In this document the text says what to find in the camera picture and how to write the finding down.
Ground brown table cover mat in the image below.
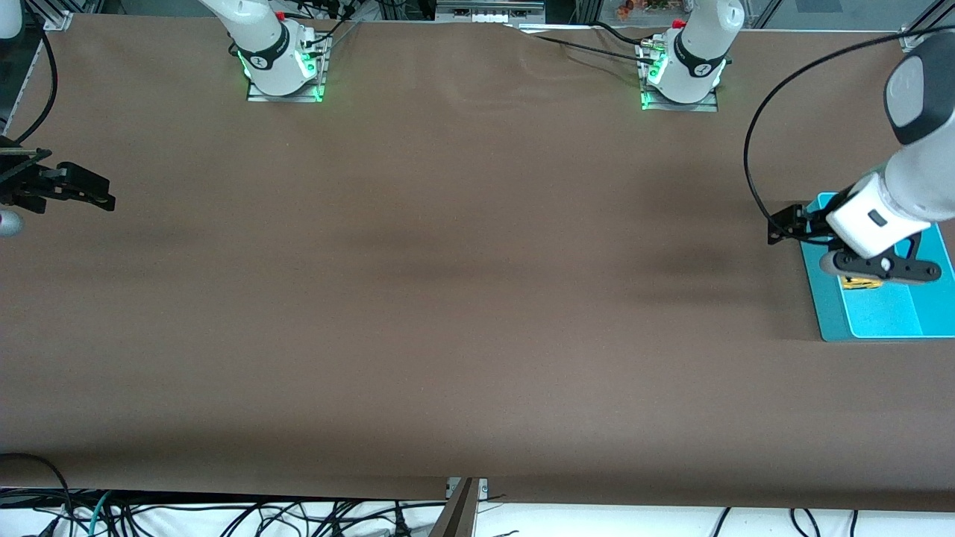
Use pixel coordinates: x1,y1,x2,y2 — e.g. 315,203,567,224
0,13,955,512

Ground black floor cable bundle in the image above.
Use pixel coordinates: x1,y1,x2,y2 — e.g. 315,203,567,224
0,489,448,537

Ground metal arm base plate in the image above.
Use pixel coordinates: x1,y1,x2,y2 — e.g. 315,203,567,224
639,37,720,113
246,34,328,104

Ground turquoise plastic bin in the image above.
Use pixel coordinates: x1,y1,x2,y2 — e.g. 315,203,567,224
800,192,955,343

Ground metal table edge bracket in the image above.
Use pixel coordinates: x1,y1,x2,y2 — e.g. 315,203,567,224
429,477,489,537

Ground black base cable bundle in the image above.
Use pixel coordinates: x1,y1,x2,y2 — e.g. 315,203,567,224
287,0,363,57

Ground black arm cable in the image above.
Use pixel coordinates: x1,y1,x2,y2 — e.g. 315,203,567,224
11,26,60,146
743,28,955,224

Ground black cable across mat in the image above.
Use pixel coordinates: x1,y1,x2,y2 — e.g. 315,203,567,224
504,24,659,68

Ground orange object behind table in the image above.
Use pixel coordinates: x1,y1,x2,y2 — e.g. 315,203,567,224
616,0,672,19

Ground white power strip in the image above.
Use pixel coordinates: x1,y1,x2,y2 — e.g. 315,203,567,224
435,0,547,25

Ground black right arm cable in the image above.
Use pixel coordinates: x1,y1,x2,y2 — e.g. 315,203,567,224
11,26,60,146

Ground teal floor cable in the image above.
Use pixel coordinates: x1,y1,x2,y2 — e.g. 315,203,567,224
86,491,114,537

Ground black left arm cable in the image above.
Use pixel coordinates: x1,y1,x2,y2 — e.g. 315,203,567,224
743,28,955,224

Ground thick black looped cable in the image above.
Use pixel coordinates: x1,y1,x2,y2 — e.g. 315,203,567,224
0,452,75,537

